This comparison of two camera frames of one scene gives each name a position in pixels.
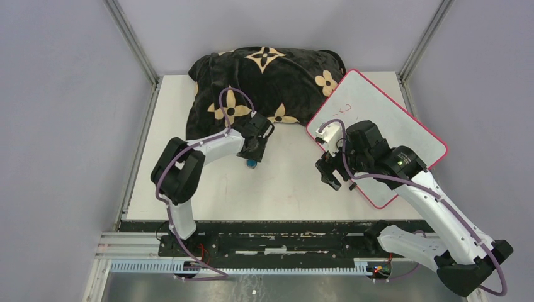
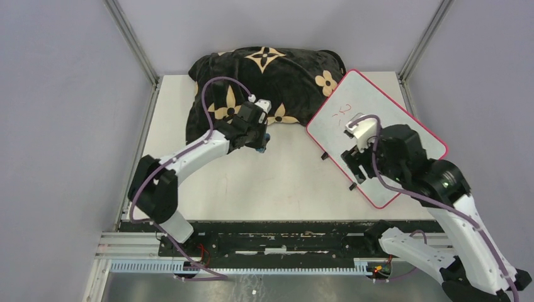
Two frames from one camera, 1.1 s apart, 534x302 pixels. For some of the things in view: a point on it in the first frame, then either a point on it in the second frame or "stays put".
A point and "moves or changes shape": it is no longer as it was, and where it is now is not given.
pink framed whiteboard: [362, 98] stays put
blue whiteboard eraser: [252, 163] moves or changes shape
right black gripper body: [327, 163] → [354, 157]
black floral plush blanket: [286, 85] stays put
